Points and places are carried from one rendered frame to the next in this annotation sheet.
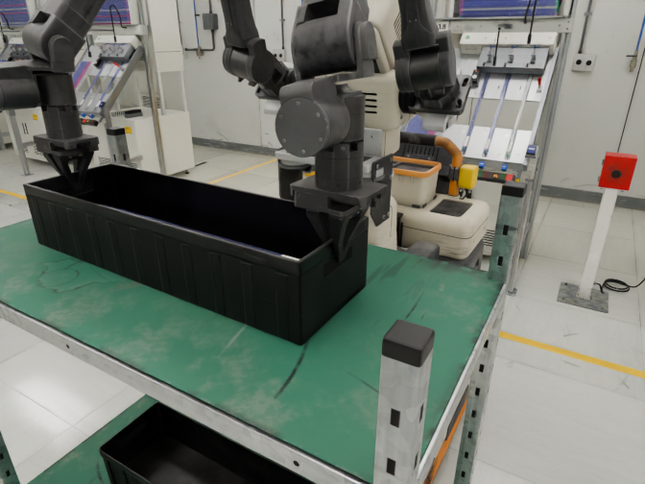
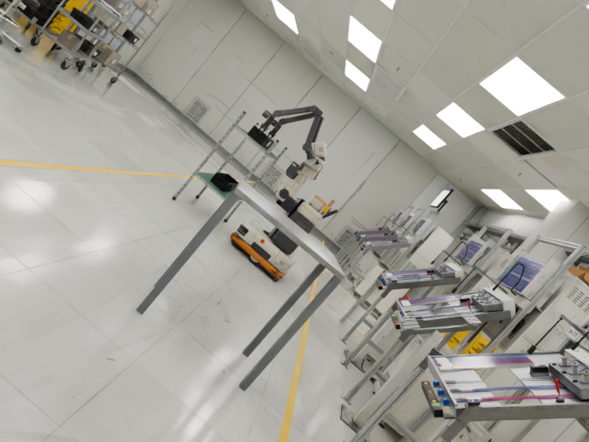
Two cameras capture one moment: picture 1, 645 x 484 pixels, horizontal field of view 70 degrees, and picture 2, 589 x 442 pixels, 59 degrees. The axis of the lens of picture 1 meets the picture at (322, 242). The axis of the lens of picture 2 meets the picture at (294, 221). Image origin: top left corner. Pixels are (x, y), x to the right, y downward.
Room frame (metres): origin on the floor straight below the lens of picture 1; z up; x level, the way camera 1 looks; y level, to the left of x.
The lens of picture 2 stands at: (-1.27, -4.90, 1.10)
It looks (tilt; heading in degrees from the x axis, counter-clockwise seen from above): 6 degrees down; 61
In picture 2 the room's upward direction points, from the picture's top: 40 degrees clockwise
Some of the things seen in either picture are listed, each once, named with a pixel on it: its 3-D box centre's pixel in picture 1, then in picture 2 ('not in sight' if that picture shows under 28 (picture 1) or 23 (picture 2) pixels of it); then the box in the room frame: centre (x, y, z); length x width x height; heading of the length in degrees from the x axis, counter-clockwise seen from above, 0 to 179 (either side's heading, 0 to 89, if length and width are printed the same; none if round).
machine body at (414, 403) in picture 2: not in sight; (429, 402); (2.20, -2.27, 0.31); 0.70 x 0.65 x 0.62; 60
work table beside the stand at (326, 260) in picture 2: not in sight; (243, 280); (0.09, -2.50, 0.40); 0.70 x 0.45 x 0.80; 159
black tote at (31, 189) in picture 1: (182, 231); (261, 138); (0.68, 0.22, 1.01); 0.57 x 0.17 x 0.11; 58
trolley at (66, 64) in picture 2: not in sight; (79, 30); (-1.24, 2.99, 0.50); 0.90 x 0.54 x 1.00; 74
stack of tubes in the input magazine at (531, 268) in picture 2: not in sight; (527, 278); (2.07, -2.26, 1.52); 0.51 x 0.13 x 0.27; 60
